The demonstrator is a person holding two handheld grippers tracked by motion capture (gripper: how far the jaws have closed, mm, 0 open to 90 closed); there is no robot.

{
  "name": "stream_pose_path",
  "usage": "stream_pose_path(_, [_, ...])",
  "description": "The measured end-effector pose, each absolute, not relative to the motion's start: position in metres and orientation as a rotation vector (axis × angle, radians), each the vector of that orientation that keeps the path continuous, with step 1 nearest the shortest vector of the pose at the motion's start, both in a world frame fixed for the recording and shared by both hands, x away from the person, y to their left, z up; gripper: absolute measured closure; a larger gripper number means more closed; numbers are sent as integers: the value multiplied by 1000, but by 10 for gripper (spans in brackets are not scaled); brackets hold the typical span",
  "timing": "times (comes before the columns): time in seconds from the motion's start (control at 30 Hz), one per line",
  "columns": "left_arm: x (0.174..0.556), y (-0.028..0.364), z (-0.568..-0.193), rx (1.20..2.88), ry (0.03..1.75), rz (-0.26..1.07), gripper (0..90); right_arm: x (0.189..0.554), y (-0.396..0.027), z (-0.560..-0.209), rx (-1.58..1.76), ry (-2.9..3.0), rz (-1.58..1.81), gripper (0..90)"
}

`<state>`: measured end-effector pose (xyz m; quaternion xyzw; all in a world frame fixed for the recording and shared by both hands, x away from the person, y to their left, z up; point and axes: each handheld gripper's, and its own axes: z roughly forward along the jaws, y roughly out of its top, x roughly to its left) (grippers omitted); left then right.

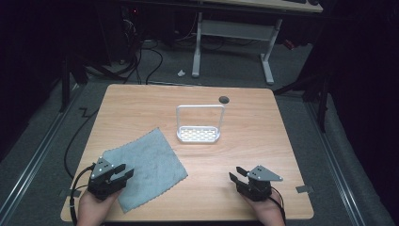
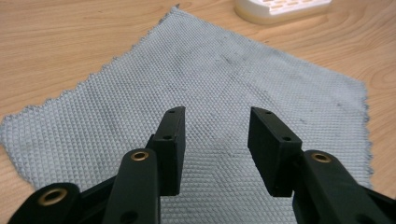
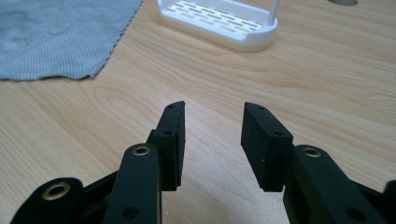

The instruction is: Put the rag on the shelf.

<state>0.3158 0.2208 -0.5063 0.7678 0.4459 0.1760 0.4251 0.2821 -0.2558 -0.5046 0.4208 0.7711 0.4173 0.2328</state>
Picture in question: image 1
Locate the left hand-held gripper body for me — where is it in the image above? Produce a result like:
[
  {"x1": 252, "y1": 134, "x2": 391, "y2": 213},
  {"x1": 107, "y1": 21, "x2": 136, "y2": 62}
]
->
[{"x1": 87, "y1": 155, "x2": 127, "y2": 202}]

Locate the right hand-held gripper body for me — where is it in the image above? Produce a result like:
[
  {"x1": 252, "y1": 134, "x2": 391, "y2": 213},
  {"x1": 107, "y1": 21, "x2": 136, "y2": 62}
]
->
[{"x1": 236, "y1": 165, "x2": 284, "y2": 202}]

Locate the grey cloth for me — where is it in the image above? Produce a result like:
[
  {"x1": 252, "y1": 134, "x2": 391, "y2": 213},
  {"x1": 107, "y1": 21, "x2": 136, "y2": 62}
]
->
[{"x1": 102, "y1": 126, "x2": 189, "y2": 215}]

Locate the person's right hand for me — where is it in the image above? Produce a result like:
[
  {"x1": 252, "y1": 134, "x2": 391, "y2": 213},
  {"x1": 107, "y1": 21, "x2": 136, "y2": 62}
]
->
[{"x1": 242, "y1": 189, "x2": 286, "y2": 218}]

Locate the person's left hand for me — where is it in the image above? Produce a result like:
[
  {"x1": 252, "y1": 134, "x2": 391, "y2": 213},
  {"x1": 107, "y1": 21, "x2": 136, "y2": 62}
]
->
[{"x1": 76, "y1": 188, "x2": 122, "y2": 218}]

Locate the black metal stand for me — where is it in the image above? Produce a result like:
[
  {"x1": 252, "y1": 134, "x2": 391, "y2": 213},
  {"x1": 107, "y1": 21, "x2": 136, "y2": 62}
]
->
[
  {"x1": 58, "y1": 51, "x2": 89, "y2": 113},
  {"x1": 272, "y1": 70, "x2": 332, "y2": 134}
]

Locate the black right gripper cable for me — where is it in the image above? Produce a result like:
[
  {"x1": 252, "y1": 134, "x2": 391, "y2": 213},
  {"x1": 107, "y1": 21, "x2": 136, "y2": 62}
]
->
[{"x1": 270, "y1": 186, "x2": 287, "y2": 226}]

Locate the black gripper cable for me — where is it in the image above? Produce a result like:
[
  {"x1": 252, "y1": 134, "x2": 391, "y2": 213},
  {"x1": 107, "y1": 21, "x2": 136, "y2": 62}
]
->
[
  {"x1": 270, "y1": 186, "x2": 287, "y2": 226},
  {"x1": 69, "y1": 164, "x2": 96, "y2": 226}
]

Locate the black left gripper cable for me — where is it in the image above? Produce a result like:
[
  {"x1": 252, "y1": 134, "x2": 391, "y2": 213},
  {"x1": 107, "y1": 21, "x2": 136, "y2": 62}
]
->
[{"x1": 69, "y1": 164, "x2": 96, "y2": 226}]

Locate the black floor cable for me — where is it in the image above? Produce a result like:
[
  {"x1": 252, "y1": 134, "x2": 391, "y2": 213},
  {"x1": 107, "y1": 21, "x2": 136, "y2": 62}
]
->
[{"x1": 63, "y1": 106, "x2": 101, "y2": 181}]

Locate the white rack with handle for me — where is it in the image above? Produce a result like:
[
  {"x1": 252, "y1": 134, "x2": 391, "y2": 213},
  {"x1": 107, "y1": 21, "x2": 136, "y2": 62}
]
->
[{"x1": 175, "y1": 104, "x2": 226, "y2": 144}]

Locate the metal floor rail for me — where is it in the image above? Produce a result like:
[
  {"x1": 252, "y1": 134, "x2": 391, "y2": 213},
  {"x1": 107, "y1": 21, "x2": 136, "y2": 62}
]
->
[
  {"x1": 0, "y1": 84, "x2": 83, "y2": 218},
  {"x1": 304, "y1": 99, "x2": 367, "y2": 226}
]

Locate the bundle of black floor cables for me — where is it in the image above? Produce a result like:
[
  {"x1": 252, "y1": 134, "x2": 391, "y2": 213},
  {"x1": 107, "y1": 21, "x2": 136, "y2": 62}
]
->
[{"x1": 120, "y1": 17, "x2": 165, "y2": 86}]

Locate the white metal-frame desk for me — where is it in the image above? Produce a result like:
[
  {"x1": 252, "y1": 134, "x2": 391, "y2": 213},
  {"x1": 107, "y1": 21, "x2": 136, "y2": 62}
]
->
[{"x1": 191, "y1": 0, "x2": 325, "y2": 86}]

